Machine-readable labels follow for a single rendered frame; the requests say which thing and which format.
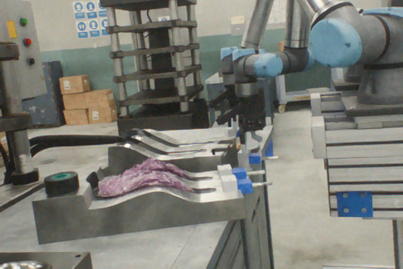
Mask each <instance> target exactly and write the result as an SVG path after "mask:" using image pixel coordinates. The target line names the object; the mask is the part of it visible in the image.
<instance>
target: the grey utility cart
mask: <svg viewBox="0 0 403 269"><path fill-rule="evenodd" d="M330 72H331V88H329V92H327V93H332V92H340V91H336V90H335V89H334V86H333V84H332V80H333V79H342V78H343V68H338V67H337V68H331V67H330ZM275 79H276V94H275V95H276V100H277V102H276V103H275V104H274V108H275V109H277V110H278V113H281V114H282V113H283V112H284V111H285V106H286V103H287V102H292V101H300V100H310V99H311V94H306V90H304V91H297V92H289V93H286V92H285V79H284V75H282V76H276V77H275Z"/></svg>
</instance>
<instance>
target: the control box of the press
mask: <svg viewBox="0 0 403 269"><path fill-rule="evenodd" d="M3 6H4V10H5V15H6V22H7V23H8V31H9V37H10V39H11V42H13V43H16V44H18V47H19V51H20V55H21V56H20V57H19V58H16V60H14V63H15V67H16V75H18V83H19V87H20V95H21V99H22V102H23V101H32V99H35V97H37V96H40V95H43V94H45V93H47V88H46V83H45V75H44V70H43V66H42V59H41V53H40V46H39V45H38V37H37V29H36V27H35V20H34V15H33V10H32V6H31V1H24V0H3ZM0 109H1V113H2V115H4V114H5V110H4V103H3V99H2V95H1V87H0ZM5 133H6V140H7V145H8V151H9V155H10V159H11V157H12V155H13V152H12V148H11V141H10V137H9V132H5ZM0 151H1V155H2V157H3V162H4V164H5V167H6V169H7V166H8V163H9V160H8V157H7V154H6V151H5V149H4V147H3V146H2V144H1V143H0Z"/></svg>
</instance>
